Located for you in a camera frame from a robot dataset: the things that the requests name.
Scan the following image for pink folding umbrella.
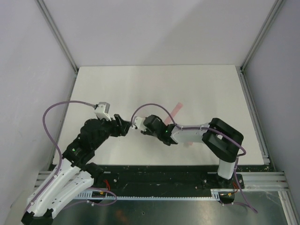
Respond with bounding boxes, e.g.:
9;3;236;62
164;102;193;148

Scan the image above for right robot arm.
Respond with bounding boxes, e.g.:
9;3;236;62
133;115;244;181

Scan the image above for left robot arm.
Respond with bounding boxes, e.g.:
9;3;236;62
21;114;132;225

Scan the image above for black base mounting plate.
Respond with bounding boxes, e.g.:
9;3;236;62
94;165;245;197

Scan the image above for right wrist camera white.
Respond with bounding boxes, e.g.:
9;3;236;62
132;116;147;131

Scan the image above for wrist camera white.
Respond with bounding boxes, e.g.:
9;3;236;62
94;102;112;121
132;116;147;131

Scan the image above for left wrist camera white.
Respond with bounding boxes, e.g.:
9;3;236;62
94;102;112;121

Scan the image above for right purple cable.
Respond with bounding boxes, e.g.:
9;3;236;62
130;103;258;214

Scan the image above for purple cable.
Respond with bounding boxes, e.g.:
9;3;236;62
24;100;118;211
130;103;258;214

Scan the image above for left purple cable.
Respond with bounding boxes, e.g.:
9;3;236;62
24;100;118;211

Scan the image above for grey cable duct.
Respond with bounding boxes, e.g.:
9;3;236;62
74;189;234;201

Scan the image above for left aluminium frame post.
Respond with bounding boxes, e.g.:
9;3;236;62
35;0;79;74

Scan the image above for aluminium frame post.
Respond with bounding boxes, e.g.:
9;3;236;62
240;0;286;72
35;0;79;74

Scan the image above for right aluminium frame post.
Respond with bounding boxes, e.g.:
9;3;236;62
240;0;286;72

